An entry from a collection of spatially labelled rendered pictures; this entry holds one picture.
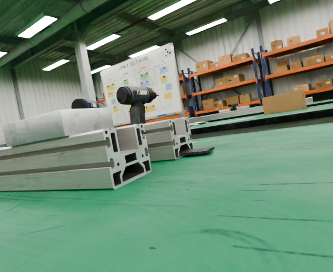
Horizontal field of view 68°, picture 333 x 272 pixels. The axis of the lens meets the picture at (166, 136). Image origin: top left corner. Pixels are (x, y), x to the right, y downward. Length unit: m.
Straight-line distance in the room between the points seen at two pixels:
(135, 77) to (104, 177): 3.68
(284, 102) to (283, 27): 8.94
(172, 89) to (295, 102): 1.85
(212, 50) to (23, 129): 11.46
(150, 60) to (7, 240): 3.66
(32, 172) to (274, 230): 0.42
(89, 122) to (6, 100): 12.96
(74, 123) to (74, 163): 0.06
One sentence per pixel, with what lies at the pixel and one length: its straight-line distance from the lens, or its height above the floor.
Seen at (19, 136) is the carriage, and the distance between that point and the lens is 0.49.
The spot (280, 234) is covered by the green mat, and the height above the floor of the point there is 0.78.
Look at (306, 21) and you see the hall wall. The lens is 11.05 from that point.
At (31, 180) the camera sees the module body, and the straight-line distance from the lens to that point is 0.50.
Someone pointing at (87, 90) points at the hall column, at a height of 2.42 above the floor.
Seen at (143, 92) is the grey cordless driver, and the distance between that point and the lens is 0.85.
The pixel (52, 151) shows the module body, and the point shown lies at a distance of 0.45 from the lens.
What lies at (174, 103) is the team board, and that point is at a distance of 3.58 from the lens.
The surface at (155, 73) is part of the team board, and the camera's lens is 3.77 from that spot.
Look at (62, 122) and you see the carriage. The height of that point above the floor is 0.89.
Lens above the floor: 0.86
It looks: 3 degrees down
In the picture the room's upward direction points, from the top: 10 degrees counter-clockwise
